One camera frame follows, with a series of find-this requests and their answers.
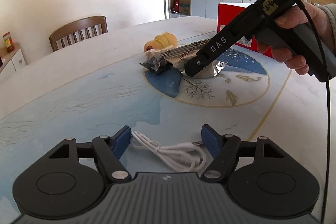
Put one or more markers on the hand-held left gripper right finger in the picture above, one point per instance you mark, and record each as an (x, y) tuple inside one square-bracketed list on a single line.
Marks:
[(211, 140)]

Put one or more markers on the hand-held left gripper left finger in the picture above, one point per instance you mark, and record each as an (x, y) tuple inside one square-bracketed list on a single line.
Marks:
[(121, 141)]

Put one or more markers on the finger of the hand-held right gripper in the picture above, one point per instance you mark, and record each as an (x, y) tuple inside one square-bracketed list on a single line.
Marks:
[(195, 66)]

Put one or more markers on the silver striped packet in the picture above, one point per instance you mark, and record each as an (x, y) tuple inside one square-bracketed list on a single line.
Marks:
[(181, 53)]

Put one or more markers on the red and white cardboard box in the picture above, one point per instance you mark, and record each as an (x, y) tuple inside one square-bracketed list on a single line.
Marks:
[(231, 14)]

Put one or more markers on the person's right forearm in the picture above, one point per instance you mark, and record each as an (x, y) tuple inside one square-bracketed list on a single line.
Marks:
[(331, 24)]

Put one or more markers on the person's right hand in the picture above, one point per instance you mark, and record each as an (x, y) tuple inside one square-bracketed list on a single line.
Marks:
[(309, 14)]

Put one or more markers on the black snack packet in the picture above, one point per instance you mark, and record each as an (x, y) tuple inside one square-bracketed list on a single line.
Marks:
[(157, 66)]

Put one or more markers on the yellow rubber toy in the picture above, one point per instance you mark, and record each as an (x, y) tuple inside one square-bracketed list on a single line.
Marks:
[(162, 40)]

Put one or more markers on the white tall cabinet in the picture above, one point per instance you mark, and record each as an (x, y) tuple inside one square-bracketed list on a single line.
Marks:
[(215, 3)]

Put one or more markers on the red toy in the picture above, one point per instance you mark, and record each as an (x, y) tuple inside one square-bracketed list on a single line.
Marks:
[(175, 6)]

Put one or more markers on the brown cardboard carton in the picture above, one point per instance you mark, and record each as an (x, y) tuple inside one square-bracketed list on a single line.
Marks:
[(184, 2)]

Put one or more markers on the brown wooden chair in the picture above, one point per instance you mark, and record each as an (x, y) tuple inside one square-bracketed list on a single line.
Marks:
[(78, 26)]

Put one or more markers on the white side cabinet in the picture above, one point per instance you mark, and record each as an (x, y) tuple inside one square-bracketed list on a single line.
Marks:
[(13, 61)]

